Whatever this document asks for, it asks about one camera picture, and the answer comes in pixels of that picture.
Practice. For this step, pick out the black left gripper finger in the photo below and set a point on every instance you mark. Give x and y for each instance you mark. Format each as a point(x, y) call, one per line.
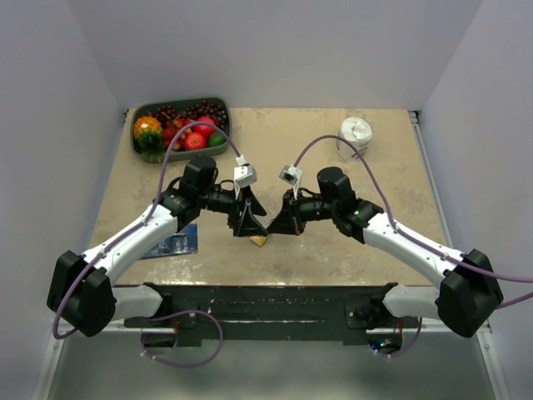
point(253, 203)
point(246, 224)

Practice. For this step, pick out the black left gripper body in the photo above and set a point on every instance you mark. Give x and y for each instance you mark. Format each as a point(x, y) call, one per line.
point(225, 202)

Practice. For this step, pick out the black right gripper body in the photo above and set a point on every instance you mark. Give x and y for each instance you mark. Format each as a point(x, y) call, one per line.
point(308, 209)

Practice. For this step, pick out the large brass padlock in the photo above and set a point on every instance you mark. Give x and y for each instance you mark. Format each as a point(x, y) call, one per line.
point(260, 241)

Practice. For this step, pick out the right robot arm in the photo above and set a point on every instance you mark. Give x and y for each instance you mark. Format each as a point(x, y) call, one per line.
point(463, 292)

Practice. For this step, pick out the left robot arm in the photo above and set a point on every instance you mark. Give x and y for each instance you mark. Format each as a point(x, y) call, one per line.
point(83, 290)

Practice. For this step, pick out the blue blister pack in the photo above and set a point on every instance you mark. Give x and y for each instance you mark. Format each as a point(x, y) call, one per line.
point(184, 242)

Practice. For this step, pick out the green lime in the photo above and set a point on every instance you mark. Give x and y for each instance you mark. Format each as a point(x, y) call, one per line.
point(216, 139)

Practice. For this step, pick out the red apple lower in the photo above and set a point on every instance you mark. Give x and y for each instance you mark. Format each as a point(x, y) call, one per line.
point(194, 141)

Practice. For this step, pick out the red apple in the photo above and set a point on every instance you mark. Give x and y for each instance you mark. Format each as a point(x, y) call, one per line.
point(205, 127)
point(194, 141)

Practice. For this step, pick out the red apple upper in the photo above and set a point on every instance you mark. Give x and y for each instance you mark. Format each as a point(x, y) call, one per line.
point(205, 127)

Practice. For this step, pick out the small red fruits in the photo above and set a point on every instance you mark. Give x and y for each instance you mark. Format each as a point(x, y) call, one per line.
point(173, 127)

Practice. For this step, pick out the dark grape bunch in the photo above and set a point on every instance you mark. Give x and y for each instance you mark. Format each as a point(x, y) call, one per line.
point(168, 113)

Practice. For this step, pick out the orange green fake fruit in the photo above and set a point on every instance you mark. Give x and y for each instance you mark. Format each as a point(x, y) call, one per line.
point(147, 134)

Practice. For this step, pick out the white paper roll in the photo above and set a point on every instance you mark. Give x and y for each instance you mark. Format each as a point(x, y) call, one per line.
point(358, 133)

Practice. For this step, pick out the green fruit tray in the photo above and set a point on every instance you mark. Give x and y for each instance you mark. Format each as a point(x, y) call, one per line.
point(183, 155)

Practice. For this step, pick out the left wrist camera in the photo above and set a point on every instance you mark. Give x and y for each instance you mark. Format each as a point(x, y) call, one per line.
point(244, 175)

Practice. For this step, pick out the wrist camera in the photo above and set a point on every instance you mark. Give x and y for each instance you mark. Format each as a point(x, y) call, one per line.
point(244, 175)
point(292, 176)

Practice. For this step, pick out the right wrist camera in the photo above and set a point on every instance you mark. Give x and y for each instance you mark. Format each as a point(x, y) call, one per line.
point(292, 176)

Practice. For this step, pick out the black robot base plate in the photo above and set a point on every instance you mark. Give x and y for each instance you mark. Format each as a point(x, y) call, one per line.
point(351, 315)

